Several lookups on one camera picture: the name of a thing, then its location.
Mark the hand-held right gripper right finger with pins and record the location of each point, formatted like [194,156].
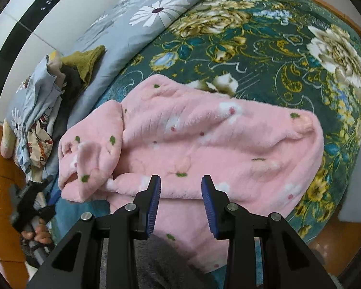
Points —
[208,207]

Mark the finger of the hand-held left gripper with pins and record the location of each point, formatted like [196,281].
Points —
[55,198]

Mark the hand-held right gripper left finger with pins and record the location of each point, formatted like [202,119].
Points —
[154,206]

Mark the pink fleece floral garment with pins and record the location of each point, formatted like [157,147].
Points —
[204,144]

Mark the person's left hand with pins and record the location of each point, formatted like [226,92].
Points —
[39,234]

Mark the teal bed sheet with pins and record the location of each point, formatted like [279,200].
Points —
[81,216]

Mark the cartoon print cloth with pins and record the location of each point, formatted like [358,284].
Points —
[40,144]

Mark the grey cloth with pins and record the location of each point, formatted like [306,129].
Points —
[168,262]

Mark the beige pillow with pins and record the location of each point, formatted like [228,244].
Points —
[7,140]

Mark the light blue garment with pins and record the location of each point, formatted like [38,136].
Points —
[42,102]

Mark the dark grey garment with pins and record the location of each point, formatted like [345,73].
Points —
[70,85]

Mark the olive green cloth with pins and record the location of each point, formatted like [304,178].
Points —
[85,61]

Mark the green floral blanket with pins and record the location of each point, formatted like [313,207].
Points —
[258,51]

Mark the grey daisy print quilt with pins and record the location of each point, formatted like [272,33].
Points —
[123,27]

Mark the wooden bed frame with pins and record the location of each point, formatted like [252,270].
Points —
[319,3]

